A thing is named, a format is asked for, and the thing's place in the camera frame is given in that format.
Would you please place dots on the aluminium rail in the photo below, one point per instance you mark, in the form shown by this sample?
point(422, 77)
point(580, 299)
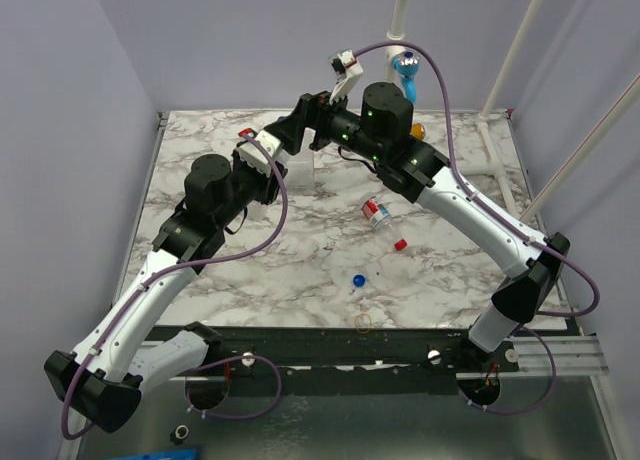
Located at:
point(525, 356)

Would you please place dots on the rubber band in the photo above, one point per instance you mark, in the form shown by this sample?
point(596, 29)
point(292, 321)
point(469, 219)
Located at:
point(363, 323)

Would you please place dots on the yellow brass faucet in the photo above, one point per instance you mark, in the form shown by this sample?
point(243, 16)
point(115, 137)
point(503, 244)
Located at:
point(418, 131)

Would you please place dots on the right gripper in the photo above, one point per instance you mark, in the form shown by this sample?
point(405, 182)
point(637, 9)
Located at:
point(321, 128)

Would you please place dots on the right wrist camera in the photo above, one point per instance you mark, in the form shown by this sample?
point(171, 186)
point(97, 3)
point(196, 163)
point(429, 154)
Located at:
point(348, 72)

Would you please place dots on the red label bottle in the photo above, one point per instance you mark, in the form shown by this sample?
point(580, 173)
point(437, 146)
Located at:
point(382, 224)

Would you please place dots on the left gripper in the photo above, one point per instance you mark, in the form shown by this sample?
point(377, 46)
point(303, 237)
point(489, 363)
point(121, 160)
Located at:
point(269, 188)

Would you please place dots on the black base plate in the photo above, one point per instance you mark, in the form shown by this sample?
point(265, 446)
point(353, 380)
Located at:
point(289, 343)

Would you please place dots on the blue box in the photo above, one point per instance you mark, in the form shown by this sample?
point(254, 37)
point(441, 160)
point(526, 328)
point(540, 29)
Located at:
point(179, 454)

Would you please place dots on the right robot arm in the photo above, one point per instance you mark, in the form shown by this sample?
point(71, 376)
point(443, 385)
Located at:
point(381, 133)

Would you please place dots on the white PVC pipe frame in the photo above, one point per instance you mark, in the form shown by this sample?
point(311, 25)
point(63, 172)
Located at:
point(493, 166)

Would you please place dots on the blue faucet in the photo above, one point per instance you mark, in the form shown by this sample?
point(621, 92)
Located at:
point(407, 65)

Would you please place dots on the large clear juice bottle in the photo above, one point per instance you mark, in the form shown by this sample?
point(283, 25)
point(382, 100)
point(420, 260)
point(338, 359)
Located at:
point(301, 171)

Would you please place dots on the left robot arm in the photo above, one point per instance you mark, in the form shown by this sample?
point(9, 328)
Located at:
point(106, 375)

